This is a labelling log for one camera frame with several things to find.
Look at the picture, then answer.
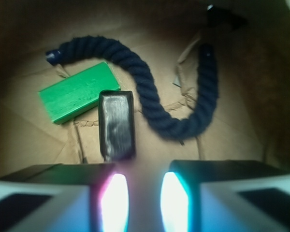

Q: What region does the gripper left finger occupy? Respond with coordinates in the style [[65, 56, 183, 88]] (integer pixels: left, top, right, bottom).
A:
[[0, 163, 129, 232]]

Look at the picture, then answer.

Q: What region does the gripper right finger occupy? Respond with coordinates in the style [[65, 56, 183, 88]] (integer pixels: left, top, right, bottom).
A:
[[160, 160, 290, 232]]

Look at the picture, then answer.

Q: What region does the black box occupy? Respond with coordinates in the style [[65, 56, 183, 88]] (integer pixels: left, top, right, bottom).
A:
[[98, 90, 136, 162]]

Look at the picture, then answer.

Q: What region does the green wooden block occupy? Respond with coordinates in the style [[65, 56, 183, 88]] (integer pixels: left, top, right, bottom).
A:
[[39, 62, 121, 125]]

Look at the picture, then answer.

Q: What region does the brown paper-lined bin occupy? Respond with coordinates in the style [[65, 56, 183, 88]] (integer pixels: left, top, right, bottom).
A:
[[0, 0, 290, 181]]

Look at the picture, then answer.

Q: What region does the dark blue rope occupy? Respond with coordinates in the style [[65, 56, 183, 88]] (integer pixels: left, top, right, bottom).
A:
[[45, 35, 219, 143]]

